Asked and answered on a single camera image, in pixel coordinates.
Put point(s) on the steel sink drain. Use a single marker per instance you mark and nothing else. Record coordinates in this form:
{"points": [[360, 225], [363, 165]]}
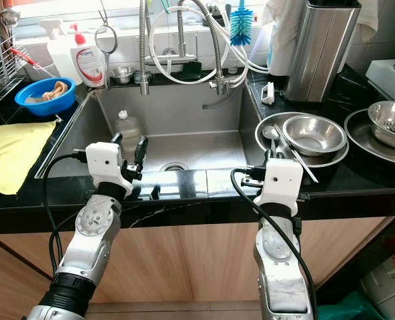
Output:
{"points": [[175, 166]]}

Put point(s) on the yellow cloth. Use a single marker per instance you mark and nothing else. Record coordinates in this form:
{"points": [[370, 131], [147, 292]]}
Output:
{"points": [[14, 156]]}

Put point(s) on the blue bottle brush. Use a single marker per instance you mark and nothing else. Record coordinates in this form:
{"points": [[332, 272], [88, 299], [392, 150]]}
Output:
{"points": [[241, 26]]}

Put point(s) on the stainless steel sink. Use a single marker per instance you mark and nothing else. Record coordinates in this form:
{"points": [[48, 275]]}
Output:
{"points": [[184, 123]]}

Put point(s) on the white appliance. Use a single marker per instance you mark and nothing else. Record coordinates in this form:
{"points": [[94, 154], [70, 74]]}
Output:
{"points": [[391, 73]]}

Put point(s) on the steel knife block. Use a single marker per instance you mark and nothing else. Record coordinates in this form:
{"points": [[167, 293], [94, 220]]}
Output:
{"points": [[321, 53]]}

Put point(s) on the small white clip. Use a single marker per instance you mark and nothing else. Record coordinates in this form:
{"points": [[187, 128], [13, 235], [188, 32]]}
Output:
{"points": [[268, 93]]}

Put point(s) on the white spray bottle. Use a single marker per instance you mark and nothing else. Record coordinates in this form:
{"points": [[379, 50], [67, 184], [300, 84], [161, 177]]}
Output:
{"points": [[57, 53]]}

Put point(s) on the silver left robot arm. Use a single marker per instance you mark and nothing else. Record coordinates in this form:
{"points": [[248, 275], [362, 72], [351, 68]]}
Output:
{"points": [[91, 246]]}

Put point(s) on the clear plastic bottle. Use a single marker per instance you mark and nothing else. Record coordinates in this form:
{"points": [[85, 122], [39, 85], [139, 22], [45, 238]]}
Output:
{"points": [[129, 126]]}

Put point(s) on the dark green sponge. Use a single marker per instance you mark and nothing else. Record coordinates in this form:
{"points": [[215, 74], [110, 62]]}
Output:
{"points": [[191, 70]]}

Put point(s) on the wooden cabinet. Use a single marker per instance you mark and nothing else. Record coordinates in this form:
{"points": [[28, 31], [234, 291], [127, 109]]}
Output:
{"points": [[197, 266]]}

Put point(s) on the small steel cup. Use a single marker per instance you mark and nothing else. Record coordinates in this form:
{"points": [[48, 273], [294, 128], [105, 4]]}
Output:
{"points": [[122, 75]]}

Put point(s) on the steel spring kitchen faucet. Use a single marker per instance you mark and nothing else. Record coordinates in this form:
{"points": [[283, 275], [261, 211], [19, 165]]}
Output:
{"points": [[144, 53]]}

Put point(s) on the white soap bottle red cap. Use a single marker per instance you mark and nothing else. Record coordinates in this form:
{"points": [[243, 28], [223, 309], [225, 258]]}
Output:
{"points": [[89, 63]]}

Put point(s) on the steel bowl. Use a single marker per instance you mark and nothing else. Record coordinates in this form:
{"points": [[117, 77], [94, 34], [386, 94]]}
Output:
{"points": [[314, 133], [384, 114]]}

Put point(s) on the blue plastic bowl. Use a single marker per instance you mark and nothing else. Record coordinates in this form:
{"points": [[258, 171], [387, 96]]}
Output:
{"points": [[37, 106]]}

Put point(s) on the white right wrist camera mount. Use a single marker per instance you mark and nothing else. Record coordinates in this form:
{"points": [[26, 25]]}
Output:
{"points": [[281, 183]]}

